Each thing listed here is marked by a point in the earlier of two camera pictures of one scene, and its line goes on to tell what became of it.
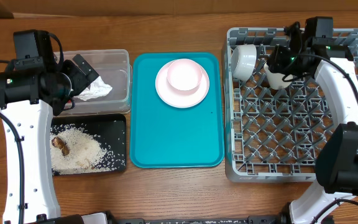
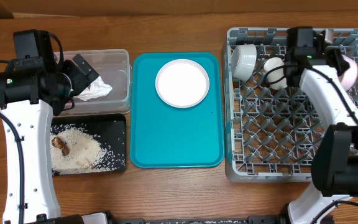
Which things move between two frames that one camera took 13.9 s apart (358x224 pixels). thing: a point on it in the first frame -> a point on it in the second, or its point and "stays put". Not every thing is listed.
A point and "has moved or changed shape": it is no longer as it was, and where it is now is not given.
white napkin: x=99 y=88 stays put
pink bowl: x=184 y=76 has moved or changed shape
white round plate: x=182 y=84 stays put
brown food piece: x=58 y=143 stays put
